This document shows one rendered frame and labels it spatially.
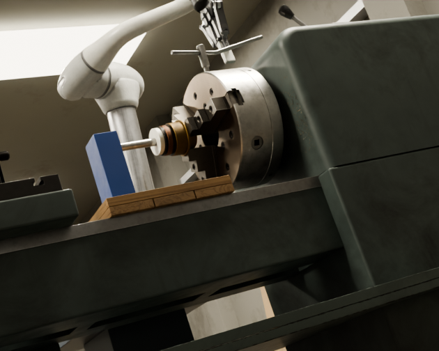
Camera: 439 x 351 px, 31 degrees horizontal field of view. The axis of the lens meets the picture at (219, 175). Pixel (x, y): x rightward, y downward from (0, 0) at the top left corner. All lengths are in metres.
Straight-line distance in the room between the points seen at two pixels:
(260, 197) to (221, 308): 5.30
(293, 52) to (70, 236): 0.74
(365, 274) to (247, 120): 0.46
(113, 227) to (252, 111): 0.48
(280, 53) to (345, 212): 0.44
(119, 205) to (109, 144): 0.25
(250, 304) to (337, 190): 5.05
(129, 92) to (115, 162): 0.87
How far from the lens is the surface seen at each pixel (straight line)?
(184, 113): 2.06
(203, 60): 2.08
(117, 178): 1.83
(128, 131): 2.66
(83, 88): 2.62
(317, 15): 5.54
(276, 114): 1.94
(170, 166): 7.39
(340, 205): 1.85
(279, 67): 1.99
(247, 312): 6.94
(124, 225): 1.65
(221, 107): 1.90
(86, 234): 1.63
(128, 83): 2.71
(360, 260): 1.84
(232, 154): 1.93
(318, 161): 1.90
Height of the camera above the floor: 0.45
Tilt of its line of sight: 15 degrees up
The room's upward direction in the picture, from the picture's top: 19 degrees counter-clockwise
